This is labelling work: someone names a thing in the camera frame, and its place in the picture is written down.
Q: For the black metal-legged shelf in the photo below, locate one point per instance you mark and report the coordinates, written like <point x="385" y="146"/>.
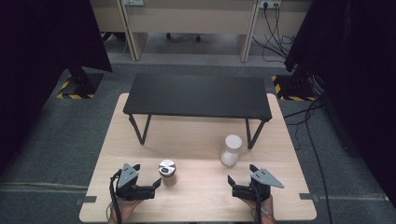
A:
<point x="199" y="93"/>

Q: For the striped-edged black stand base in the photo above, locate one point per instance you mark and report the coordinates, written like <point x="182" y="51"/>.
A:
<point x="291" y="88"/>
<point x="82" y="82"/>

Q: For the black office chair base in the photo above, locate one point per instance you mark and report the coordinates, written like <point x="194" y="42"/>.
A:
<point x="183" y="38"/>

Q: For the glass jar with metal lid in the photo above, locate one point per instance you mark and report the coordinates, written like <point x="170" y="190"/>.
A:
<point x="168" y="174"/>

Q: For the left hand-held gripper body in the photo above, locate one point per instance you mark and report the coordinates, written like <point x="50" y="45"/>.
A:
<point x="137" y="192"/>

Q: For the grey floor tape piece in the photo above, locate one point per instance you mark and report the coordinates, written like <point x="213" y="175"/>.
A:
<point x="308" y="196"/>
<point x="87" y="200"/>

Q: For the white wall power outlet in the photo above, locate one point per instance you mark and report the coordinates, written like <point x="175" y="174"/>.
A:
<point x="134" y="2"/>
<point x="270" y="3"/>

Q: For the dark curtain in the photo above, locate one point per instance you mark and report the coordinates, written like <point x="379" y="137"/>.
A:
<point x="40" y="62"/>
<point x="358" y="62"/>

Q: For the person's left hand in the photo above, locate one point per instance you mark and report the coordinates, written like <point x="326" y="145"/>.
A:
<point x="124" y="210"/>

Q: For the person's right hand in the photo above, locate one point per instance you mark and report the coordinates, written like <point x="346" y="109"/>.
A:
<point x="267" y="208"/>

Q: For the beige office desk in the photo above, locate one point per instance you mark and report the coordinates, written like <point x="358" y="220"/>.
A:
<point x="193" y="18"/>

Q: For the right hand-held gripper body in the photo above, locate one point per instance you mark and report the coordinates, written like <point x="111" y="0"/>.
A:
<point x="258" y="191"/>

